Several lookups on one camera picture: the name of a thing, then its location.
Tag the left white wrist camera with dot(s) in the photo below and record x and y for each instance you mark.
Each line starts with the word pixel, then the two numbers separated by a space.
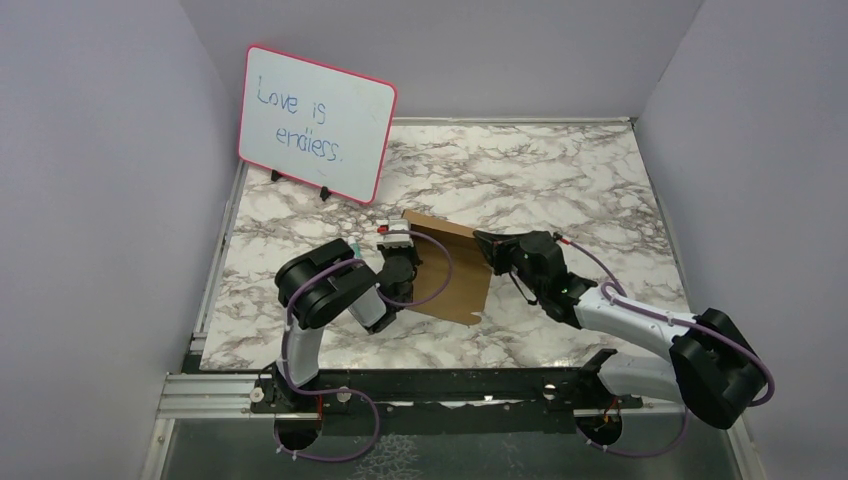
pixel 394 234

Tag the green white marker pen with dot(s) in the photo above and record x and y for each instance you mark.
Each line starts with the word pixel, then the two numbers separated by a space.
pixel 355 247

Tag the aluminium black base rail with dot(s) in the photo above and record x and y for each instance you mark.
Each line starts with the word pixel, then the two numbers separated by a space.
pixel 360 402

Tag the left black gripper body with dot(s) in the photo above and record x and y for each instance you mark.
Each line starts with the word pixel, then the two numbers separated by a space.
pixel 409 253

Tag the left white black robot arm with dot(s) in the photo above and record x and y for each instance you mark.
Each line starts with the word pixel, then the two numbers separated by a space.
pixel 316 287

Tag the brown cardboard box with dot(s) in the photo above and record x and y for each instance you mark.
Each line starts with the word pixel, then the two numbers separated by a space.
pixel 452 283

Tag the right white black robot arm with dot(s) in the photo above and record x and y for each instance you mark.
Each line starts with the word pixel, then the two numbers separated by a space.
pixel 701 361

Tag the pink framed whiteboard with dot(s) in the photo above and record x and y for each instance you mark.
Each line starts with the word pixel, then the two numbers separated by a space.
pixel 314 123

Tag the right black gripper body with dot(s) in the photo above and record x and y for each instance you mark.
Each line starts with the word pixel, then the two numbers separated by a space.
pixel 516 263

